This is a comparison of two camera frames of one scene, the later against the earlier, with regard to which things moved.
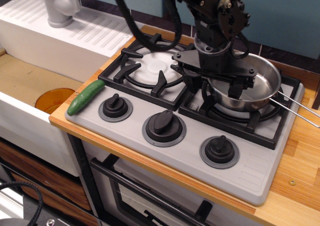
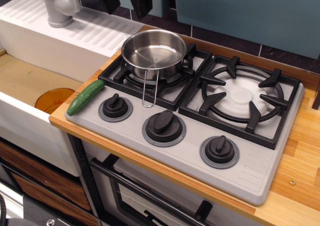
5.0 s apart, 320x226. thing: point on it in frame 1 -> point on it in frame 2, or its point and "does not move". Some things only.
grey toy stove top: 243,168 does not move
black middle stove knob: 164,129 does not move
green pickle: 84,96 does not move
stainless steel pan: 267,82 -> 154,55
